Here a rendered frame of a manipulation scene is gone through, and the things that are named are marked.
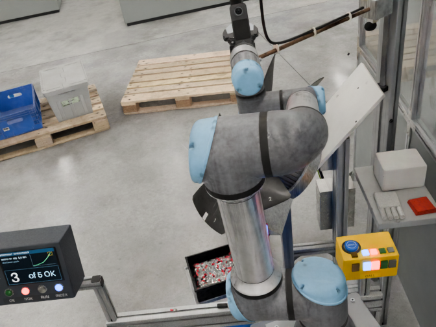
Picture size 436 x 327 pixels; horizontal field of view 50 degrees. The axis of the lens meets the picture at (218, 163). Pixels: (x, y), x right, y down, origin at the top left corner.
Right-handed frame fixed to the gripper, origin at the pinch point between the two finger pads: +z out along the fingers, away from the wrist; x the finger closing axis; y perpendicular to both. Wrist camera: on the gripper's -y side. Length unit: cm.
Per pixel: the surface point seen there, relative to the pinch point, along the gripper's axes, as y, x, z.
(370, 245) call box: 58, 30, -39
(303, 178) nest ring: 56, 16, -6
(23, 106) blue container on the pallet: 149, -218, 282
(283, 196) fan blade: 46, 7, -26
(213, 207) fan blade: 68, -17, -1
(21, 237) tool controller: 41, -70, -36
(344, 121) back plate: 41, 33, 5
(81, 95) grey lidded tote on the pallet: 130, -144, 248
